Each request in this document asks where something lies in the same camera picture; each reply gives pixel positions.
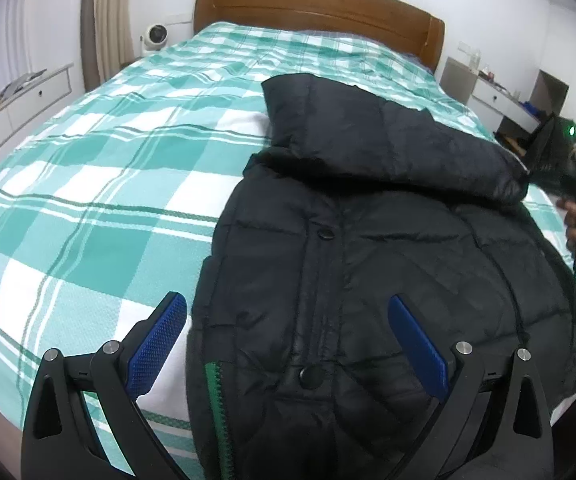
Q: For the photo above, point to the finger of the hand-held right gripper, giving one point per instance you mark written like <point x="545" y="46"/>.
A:
<point x="542" y="160"/>

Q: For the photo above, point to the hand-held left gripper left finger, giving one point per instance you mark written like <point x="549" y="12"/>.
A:
<point x="160" y="345"/>

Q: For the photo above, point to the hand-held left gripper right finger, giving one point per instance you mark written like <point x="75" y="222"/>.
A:
<point x="417" y="345"/>

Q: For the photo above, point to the black puffer jacket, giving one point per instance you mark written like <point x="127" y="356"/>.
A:
<point x="367" y="240"/>

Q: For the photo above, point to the wooden chair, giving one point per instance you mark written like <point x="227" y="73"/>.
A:
<point x="512" y="144"/>

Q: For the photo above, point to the blue cloth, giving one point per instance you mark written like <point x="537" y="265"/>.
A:
<point x="530" y="107"/>

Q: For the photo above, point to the white desk with drawer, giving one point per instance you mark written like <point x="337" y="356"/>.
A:
<point x="487" y="95"/>

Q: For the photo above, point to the clear bottle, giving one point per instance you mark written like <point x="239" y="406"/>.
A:
<point x="475" y="60"/>

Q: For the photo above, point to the bed with green plaid cover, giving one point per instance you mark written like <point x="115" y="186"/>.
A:
<point x="93" y="185"/>

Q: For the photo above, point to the wooden headboard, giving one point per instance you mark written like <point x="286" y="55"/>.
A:
<point x="318" y="10"/>

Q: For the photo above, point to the white low drawer cabinet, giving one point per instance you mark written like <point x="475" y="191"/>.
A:
<point x="23" y="105"/>

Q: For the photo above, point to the grey folded cloth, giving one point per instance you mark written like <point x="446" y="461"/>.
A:
<point x="20" y="85"/>

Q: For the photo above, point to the small white fan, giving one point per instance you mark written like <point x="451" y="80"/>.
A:
<point x="154" y="39"/>

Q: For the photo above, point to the beige curtain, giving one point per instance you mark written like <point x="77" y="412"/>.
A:
<point x="110" y="25"/>

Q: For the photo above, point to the white wall socket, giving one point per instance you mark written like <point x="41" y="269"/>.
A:
<point x="463" y="46"/>

